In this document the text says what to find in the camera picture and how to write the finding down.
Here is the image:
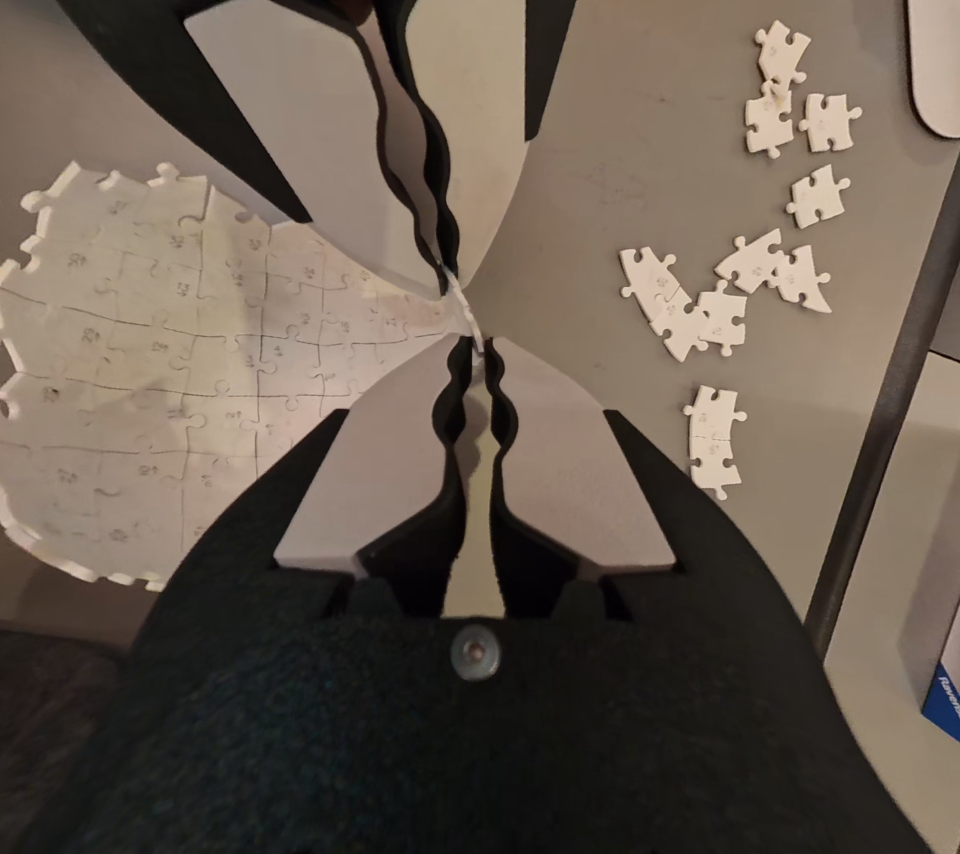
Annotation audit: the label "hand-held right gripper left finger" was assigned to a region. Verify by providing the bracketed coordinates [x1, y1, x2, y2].
[273, 335, 472, 619]

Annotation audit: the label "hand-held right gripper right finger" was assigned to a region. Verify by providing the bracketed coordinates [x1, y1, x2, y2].
[486, 336, 678, 619]

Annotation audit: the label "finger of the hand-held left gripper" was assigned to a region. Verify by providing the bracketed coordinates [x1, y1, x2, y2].
[375, 0, 530, 293]
[182, 0, 451, 293]

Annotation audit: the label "puzzle pieces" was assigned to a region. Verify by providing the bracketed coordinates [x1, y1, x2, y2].
[618, 17, 864, 501]

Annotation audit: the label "single white puzzle piece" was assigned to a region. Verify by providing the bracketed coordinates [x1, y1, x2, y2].
[446, 265, 485, 356]

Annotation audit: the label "partly built white puzzle ball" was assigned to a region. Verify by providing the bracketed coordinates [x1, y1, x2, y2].
[0, 160, 481, 593]

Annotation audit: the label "colourful puzzle box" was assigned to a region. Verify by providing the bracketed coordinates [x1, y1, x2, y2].
[922, 659, 960, 743]

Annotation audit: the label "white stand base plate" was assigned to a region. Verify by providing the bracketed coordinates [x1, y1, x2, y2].
[900, 0, 960, 139]

